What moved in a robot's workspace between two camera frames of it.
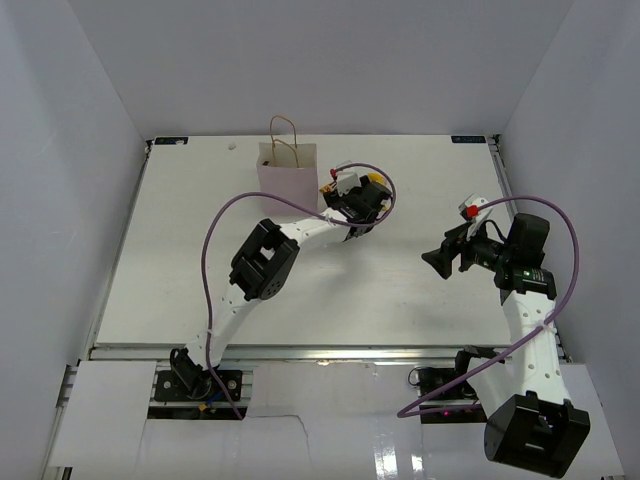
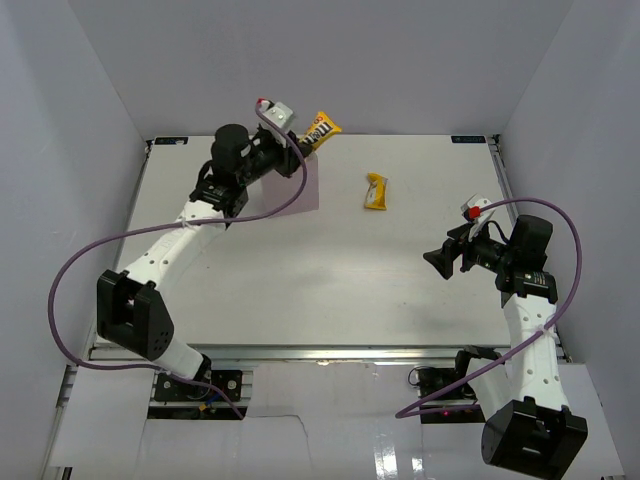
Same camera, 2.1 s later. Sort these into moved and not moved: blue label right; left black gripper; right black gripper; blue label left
Moved: left black gripper
Not moved: blue label right; blue label left; right black gripper
